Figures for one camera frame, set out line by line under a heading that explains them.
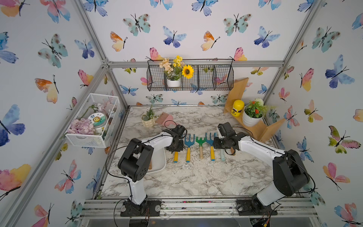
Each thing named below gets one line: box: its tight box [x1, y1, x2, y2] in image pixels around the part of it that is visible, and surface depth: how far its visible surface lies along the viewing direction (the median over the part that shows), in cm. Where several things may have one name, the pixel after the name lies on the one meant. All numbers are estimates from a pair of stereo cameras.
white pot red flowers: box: [242, 97, 268, 128], surface depth 91 cm
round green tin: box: [87, 112, 108, 129], surface depth 67 cm
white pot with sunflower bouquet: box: [158, 55, 195, 88], surface depth 86 cm
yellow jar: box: [230, 99, 245, 117], surface depth 101 cm
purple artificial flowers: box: [67, 117, 96, 136], surface depth 61 cm
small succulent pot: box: [140, 106, 158, 128], surface depth 106 cm
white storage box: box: [146, 147, 167, 175], surface depth 90 cm
